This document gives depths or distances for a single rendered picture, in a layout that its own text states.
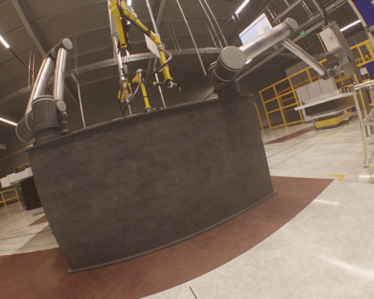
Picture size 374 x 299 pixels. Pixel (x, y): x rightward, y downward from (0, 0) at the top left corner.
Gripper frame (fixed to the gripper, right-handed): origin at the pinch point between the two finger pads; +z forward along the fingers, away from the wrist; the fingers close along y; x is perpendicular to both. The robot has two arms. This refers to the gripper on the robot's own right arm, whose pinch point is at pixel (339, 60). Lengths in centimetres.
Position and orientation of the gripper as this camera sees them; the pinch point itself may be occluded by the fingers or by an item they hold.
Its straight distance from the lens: 262.6
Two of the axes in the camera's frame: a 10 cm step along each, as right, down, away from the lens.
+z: 9.1, -2.7, 3.1
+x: 2.8, 9.6, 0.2
